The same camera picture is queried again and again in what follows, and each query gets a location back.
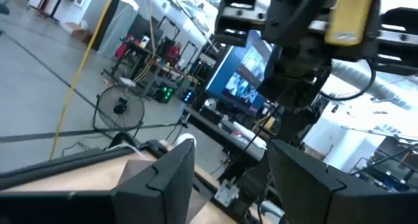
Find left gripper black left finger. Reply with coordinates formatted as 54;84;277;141
112;138;197;224

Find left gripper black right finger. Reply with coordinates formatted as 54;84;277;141
267;138;418;224

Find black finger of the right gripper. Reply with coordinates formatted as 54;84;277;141
366;0;385;60
264;0;341;49

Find computer monitor blue screen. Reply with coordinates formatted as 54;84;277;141
204;29;283;111

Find white light bulb lamp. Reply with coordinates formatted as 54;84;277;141
174;133;198;150

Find grey side desk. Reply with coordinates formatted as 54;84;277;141
184;104;268;163

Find black floor fan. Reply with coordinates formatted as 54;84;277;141
92;84;146;134

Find computer tower blue lights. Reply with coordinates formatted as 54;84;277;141
181;89;197;104

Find computer tower green lights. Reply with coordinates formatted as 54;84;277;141
153;83;176;104

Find silver ventilation duct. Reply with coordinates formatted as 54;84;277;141
329;59;418;112

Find silver mounting bracket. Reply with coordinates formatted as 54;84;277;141
214;180;241;208

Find yellow hanging cable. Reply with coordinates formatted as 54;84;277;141
48;0;117;160

